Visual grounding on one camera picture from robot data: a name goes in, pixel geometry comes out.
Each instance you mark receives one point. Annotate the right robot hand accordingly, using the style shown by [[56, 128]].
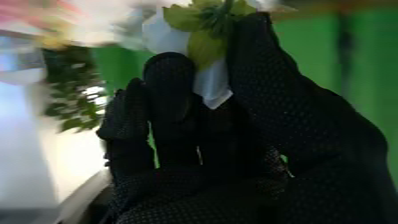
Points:
[[255, 133]]

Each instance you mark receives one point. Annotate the green leafy plant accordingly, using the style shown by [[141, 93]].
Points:
[[72, 100]]

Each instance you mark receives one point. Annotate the white flower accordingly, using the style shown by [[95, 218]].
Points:
[[161, 37]]

